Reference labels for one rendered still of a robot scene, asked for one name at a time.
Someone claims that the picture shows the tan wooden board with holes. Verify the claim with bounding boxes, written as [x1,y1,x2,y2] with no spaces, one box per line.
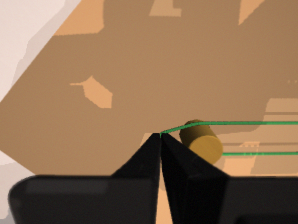
[0,0,298,176]

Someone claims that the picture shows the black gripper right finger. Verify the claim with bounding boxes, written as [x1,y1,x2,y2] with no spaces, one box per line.
[161,133,298,224]

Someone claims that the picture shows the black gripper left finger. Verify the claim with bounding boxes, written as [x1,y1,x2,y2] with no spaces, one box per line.
[8,133,162,224]

